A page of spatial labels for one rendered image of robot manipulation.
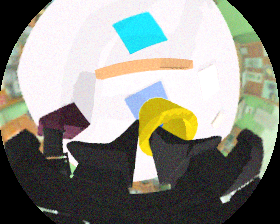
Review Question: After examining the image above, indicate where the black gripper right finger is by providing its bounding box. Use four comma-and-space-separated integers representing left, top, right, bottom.
149, 126, 222, 186

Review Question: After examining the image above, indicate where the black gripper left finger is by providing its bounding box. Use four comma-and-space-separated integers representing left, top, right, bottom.
66, 119, 139, 188

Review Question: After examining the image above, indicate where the tan flat bar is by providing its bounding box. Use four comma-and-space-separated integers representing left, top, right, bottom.
95, 58, 194, 79

